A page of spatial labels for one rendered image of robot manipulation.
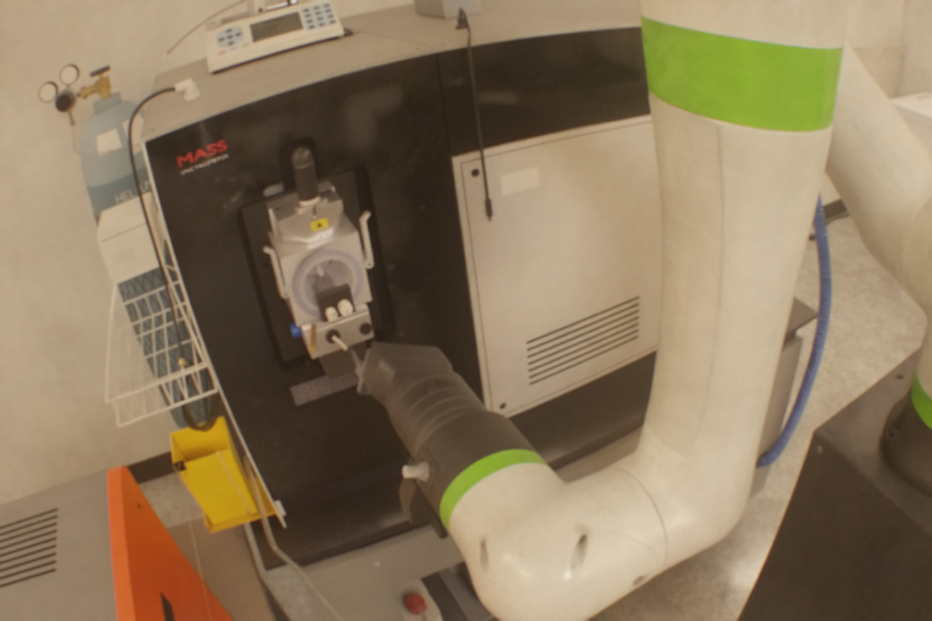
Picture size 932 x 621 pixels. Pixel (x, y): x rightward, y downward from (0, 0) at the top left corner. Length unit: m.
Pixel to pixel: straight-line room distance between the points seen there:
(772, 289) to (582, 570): 0.21
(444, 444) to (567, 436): 0.73
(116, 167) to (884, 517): 1.60
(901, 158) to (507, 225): 0.63
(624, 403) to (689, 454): 0.86
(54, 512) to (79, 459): 1.75
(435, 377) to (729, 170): 0.35
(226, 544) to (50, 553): 0.55
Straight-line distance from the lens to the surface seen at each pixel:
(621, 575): 0.46
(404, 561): 1.22
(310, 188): 0.80
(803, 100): 0.32
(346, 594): 1.25
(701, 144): 0.33
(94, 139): 1.64
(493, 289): 1.02
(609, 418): 1.26
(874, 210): 0.63
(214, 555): 1.22
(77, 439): 2.48
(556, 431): 1.24
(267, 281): 0.91
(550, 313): 1.10
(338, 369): 0.91
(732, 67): 0.31
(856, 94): 0.56
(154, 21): 1.94
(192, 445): 1.16
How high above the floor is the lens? 1.59
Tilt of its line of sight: 33 degrees down
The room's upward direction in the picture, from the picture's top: 8 degrees counter-clockwise
